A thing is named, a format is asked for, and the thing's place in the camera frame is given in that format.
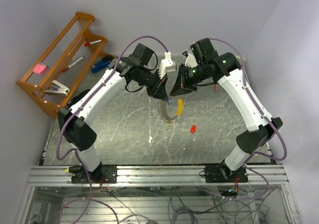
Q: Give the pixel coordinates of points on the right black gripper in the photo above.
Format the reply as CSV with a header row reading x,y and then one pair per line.
x,y
182,85

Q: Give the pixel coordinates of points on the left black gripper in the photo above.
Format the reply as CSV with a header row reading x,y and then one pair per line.
x,y
158,90

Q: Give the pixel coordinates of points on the large keyring yellow handle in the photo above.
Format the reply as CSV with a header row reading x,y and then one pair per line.
x,y
162,110

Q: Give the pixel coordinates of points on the blue tag key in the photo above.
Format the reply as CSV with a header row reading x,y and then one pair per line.
x,y
169,101

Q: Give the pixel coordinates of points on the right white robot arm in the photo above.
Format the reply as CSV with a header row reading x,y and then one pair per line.
x,y
204,63

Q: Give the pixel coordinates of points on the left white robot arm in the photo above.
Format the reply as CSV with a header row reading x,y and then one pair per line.
x,y
75,122

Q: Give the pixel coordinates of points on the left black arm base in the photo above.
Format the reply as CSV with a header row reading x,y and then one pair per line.
x,y
105,174

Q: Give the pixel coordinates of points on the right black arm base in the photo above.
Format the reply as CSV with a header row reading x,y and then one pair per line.
x,y
213,174

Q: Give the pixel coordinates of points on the red tag key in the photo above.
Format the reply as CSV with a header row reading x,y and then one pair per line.
x,y
193,129

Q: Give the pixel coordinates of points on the blue stapler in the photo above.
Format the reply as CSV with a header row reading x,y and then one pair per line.
x,y
102,64

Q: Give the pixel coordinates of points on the black stapler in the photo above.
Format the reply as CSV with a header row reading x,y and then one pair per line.
x,y
76,99

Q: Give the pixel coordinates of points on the red capped white marker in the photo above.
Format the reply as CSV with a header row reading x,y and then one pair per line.
x,y
92,42

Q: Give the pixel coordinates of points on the brown capped white marker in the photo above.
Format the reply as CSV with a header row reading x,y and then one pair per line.
x,y
72,64

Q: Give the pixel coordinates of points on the wooden tiered rack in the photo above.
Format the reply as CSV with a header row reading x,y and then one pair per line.
x,y
66,48

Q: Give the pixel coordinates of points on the pink eraser block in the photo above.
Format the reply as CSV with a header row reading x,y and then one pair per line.
x,y
40,69

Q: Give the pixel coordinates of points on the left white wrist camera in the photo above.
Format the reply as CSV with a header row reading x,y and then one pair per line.
x,y
166,65

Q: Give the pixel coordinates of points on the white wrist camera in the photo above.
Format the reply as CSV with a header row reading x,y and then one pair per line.
x,y
190,59
166,65

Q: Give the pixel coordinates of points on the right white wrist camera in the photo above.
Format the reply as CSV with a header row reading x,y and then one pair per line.
x,y
190,59

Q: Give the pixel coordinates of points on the aluminium frame rail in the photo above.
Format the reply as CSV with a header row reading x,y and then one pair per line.
x,y
153,176

